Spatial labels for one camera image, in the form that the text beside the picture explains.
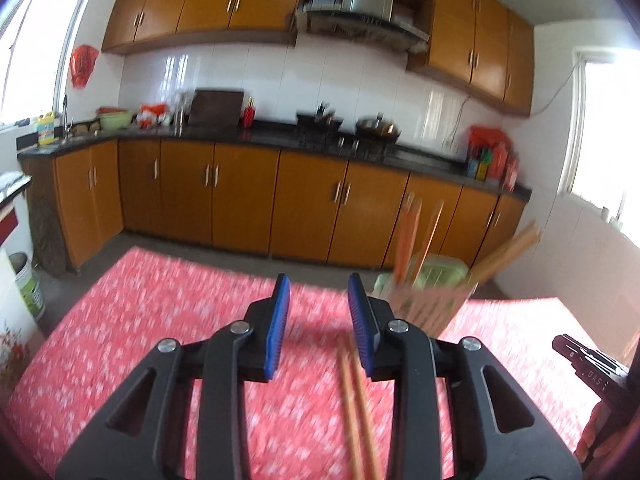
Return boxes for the slender wooden chopstick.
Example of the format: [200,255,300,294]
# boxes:
[349,355,387,480]
[337,346,365,480]

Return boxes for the black kitchen countertop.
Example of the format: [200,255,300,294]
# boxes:
[17,120,533,203]

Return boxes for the bunch of wooden chopsticks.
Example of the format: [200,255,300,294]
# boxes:
[392,195,446,286]
[467,220,543,286]

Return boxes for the white and red appliance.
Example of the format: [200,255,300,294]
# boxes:
[0,171,33,251]

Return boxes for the wok with lid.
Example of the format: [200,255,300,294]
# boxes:
[356,115,402,142]

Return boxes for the dark wooden cutting board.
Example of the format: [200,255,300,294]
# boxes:
[189,88,245,127]

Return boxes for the large barred window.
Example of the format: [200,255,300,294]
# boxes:
[562,47,640,241]

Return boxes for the group of condiment bottles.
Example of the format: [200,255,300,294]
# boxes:
[467,140,520,192]

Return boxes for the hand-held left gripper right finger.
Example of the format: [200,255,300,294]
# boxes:
[347,272,586,480]

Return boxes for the red bag over condiments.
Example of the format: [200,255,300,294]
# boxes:
[467,126,516,152]

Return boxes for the yellow detergent bottle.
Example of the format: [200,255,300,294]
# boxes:
[37,111,57,147]

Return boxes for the white socket cable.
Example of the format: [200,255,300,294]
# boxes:
[452,95,473,146]

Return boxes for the thin wall cable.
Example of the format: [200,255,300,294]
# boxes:
[530,62,576,116]

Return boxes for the red hanging plastic bag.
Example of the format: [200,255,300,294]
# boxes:
[70,44,99,90]

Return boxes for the black wok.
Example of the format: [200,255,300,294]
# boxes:
[296,102,346,130]

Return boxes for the clear cup with chopsticks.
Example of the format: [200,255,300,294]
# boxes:
[385,280,478,338]

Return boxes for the window beside sink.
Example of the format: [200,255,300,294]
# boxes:
[0,0,98,128]

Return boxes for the green plastic stool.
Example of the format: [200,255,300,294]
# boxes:
[372,255,471,301]

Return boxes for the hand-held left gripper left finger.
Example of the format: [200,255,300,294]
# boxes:
[55,274,292,480]

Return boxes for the white plastic bucket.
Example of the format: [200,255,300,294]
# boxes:
[7,252,47,321]

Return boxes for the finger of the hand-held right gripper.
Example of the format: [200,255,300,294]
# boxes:
[552,332,588,368]

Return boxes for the green plastic basin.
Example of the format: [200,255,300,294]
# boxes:
[97,106,135,131]

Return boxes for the wooden wall cabinets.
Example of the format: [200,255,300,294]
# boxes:
[101,0,536,118]

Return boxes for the red and white bag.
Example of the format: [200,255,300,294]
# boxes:
[136,103,171,128]

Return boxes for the wooden base cabinets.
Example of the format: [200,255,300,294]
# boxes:
[52,137,528,273]

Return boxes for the red floral tablecloth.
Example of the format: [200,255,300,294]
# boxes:
[5,246,631,480]

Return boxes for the black gas stove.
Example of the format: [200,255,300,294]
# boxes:
[295,129,396,157]

